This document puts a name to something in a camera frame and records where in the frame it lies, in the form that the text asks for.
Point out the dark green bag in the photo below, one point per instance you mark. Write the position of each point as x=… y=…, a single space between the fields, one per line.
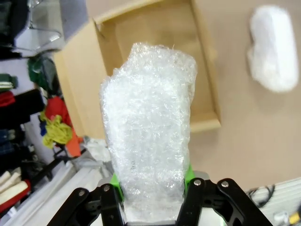
x=41 y=70

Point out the yellow green cloth bundle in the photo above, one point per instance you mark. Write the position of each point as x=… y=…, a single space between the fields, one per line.
x=56 y=131

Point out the red cloth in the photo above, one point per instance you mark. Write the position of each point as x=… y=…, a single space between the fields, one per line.
x=57 y=107

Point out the orange cloth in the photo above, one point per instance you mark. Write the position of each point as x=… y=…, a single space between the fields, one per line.
x=74 y=143

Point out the white crumpled cloth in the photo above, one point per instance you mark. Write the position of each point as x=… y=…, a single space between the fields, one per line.
x=96 y=148

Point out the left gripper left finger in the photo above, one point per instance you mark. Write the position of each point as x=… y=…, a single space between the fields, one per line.
x=94 y=207

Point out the bulky bubble-wrapped clock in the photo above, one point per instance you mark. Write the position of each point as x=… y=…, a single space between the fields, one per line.
x=272 y=51

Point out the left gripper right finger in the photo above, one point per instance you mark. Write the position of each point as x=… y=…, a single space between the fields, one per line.
x=211 y=204

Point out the white ribbed base panel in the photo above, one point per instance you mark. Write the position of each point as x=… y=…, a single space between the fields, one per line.
x=287 y=195

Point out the brown cardboard box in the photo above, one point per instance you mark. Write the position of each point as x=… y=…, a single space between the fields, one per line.
x=164 y=30

